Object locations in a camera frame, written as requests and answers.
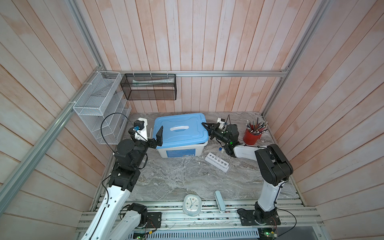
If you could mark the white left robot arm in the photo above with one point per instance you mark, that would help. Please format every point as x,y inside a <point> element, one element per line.
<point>118,189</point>

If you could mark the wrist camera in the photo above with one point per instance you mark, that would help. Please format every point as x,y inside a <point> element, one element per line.
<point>139,130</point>
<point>222,123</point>

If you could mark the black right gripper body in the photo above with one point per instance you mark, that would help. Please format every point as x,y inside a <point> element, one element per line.
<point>219,135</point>

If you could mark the red pencil cup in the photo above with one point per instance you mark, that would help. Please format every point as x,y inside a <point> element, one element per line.
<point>251,139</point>

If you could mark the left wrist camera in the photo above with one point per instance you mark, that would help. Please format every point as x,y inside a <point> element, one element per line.
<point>139,130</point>

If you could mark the blue plastic bin lid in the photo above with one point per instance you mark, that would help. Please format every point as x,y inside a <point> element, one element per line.
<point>181,130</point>

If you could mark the white plastic storage bin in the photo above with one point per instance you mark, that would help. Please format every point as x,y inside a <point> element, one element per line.
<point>183,151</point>

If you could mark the white wire mesh shelf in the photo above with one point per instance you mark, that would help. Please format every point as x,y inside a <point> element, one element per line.
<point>103,109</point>

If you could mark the round white clock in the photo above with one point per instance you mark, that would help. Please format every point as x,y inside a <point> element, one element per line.
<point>192,205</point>

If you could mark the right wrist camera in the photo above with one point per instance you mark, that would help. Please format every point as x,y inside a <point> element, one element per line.
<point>222,123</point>

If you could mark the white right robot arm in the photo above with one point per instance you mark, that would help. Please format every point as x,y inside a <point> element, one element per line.
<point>273,165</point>

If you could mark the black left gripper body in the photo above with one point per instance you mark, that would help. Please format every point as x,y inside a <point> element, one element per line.
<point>142,146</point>

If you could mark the bundle of pencils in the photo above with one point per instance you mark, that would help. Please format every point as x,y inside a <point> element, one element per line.
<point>257,127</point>

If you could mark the light blue stapler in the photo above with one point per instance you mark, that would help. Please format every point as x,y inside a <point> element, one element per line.
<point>220,201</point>

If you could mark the black wire mesh basket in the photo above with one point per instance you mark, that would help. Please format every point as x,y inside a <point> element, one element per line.
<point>151,87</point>

